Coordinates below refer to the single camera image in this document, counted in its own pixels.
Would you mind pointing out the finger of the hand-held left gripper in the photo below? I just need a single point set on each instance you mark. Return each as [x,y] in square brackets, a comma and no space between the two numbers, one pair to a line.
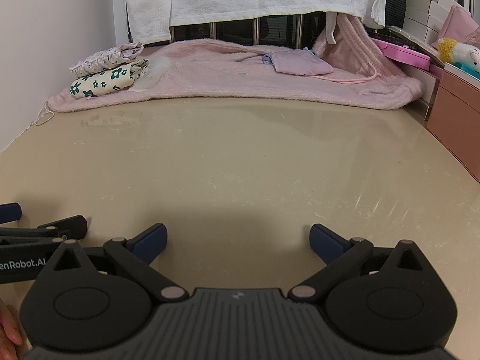
[71,227]
[9,212]

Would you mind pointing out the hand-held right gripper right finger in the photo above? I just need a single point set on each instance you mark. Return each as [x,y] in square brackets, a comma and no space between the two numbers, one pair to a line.
[326,242]

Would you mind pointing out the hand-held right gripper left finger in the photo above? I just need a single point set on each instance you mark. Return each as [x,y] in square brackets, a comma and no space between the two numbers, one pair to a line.
[150,242]

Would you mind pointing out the pink and blue garment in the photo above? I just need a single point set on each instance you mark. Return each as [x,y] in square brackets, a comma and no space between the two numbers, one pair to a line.
[300,63]

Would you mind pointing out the person's left hand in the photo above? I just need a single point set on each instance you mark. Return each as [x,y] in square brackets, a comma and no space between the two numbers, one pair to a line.
[9,326]

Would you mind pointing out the cream folded cloth green flowers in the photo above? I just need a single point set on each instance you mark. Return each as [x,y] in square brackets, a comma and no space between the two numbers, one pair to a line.
[105,80]

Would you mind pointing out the white translucent cloth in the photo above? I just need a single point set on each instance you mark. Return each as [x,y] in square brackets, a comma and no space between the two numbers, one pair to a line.
[155,73]

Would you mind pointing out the pink fuzzy blanket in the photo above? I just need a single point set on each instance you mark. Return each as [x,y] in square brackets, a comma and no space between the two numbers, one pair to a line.
[225,75]

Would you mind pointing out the terracotta box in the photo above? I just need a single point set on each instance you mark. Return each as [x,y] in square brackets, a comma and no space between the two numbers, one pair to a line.
[455,112]

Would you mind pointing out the pink ribbed cloth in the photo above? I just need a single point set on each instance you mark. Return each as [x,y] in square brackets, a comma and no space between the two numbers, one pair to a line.
[348,45]

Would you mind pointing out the pink flat case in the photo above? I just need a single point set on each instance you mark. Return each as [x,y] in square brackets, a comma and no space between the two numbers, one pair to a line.
[405,54]

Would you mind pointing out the dark glossy book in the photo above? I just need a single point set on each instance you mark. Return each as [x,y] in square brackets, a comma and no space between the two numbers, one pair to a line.
[416,39]

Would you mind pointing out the yellow and white plush toy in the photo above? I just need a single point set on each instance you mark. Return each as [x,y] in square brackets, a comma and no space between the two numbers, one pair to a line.
[459,50]

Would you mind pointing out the small white hanging towel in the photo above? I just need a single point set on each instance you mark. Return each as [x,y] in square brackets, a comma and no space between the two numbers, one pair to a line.
[146,3]

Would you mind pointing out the stack of white boxes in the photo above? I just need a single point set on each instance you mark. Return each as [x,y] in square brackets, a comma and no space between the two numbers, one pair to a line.
[427,11]

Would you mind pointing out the pink pouch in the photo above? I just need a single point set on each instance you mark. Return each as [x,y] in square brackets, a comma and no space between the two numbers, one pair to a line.
[457,22]

